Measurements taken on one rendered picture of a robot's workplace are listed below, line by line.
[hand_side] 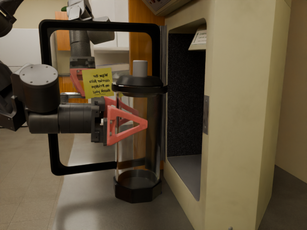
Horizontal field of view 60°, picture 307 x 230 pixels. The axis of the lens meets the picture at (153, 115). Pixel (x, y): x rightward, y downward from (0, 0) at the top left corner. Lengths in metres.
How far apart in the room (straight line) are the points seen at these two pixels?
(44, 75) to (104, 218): 0.36
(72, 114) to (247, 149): 0.33
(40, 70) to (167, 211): 0.43
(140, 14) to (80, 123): 0.43
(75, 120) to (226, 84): 0.27
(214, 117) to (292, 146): 0.54
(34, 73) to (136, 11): 0.43
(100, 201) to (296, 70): 0.71
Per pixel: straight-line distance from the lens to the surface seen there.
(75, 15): 0.84
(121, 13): 1.74
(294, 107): 0.97
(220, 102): 0.48
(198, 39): 0.59
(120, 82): 0.49
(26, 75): 0.46
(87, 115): 0.49
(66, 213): 0.70
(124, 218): 0.66
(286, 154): 1.02
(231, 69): 0.48
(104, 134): 0.46
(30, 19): 6.15
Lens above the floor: 1.30
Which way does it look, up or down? 12 degrees down
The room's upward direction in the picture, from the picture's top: straight up
